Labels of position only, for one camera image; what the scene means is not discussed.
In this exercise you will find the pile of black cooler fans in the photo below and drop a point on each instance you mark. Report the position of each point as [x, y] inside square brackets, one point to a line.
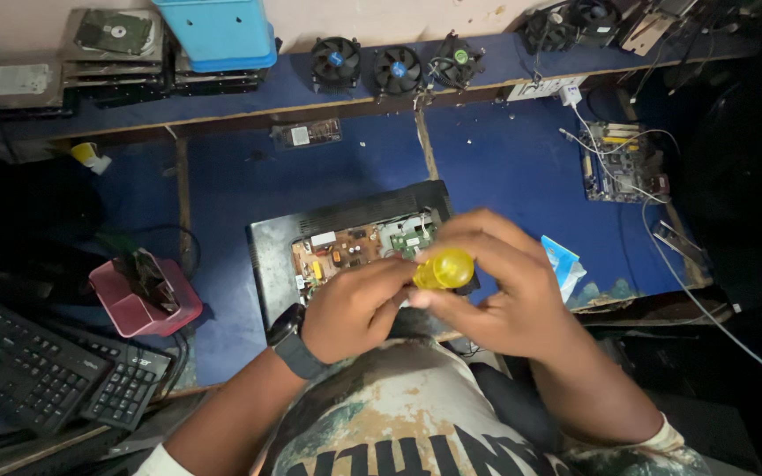
[569, 23]

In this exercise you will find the yellow tape roll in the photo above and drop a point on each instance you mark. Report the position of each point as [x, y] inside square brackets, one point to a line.
[87, 155]

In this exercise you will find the pink plastic bin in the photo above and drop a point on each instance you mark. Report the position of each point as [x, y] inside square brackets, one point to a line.
[146, 297]

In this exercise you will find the person's left hand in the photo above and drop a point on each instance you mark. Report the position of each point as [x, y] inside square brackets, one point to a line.
[348, 314]

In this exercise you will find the green computer motherboard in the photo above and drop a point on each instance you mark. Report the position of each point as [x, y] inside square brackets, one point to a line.
[622, 162]

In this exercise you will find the white power strip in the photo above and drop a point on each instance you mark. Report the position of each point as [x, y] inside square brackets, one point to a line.
[543, 88]

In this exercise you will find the opened black electronic device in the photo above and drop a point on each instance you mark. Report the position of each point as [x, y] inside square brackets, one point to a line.
[328, 238]

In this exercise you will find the memory module with white label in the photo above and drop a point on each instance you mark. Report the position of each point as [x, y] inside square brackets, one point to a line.
[307, 134]

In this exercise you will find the blue white plastic packet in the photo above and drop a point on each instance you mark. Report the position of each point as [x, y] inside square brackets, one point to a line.
[561, 264]

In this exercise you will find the white charger plug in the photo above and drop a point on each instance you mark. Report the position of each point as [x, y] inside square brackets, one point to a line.
[571, 94]

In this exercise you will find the stack of hard drives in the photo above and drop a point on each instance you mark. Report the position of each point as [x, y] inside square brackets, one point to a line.
[116, 56]

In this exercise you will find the black computer keyboard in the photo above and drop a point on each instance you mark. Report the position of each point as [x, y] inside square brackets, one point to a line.
[20, 367]
[126, 387]

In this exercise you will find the person's right hand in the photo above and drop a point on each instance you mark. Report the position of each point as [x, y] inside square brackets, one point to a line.
[506, 291]

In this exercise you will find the person's camouflage shirt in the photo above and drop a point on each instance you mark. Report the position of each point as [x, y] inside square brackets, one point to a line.
[414, 416]

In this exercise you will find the black cooler fan blue hub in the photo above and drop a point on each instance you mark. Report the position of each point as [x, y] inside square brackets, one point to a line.
[397, 71]
[335, 63]

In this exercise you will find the grey hard drive white label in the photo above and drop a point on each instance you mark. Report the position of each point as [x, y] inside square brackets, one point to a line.
[17, 86]

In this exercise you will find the blue plastic container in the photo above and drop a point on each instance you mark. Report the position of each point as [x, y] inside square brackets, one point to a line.
[219, 33]

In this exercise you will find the black cooler fan green hub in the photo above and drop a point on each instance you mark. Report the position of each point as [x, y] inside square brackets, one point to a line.
[457, 61]

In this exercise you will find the black smartwatch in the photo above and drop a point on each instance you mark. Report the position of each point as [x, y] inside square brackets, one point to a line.
[293, 344]

